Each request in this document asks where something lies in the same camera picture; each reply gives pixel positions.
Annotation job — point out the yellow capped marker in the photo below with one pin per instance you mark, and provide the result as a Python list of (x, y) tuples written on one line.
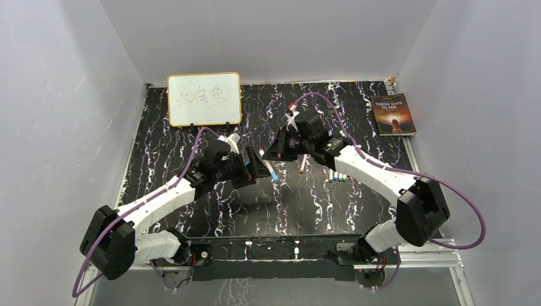
[(303, 164)]

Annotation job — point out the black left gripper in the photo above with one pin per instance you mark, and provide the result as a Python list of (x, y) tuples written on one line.
[(245, 178)]

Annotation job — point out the blue capped marker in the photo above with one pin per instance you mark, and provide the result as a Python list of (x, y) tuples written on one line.
[(267, 164)]

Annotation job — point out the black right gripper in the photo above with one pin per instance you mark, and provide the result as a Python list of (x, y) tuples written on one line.
[(277, 150)]

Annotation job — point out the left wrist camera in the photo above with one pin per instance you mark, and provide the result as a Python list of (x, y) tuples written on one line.
[(232, 140)]

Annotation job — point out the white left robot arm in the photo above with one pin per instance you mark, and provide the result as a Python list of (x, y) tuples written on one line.
[(116, 239)]

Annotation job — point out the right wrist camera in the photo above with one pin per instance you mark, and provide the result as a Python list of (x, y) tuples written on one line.
[(291, 114)]

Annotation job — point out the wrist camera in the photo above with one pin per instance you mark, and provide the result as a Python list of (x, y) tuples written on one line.
[(232, 140), (291, 114)]

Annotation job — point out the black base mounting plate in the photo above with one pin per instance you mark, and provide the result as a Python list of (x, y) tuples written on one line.
[(278, 257)]

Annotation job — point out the aluminium frame rail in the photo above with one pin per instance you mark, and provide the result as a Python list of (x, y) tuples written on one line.
[(166, 249)]

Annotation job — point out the dark paperback book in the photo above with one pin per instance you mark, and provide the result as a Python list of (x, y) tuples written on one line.
[(392, 115)]

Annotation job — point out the small whiteboard with writing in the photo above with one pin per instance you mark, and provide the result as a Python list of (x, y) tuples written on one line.
[(204, 99)]

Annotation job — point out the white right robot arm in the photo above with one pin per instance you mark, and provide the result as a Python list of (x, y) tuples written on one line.
[(421, 208)]

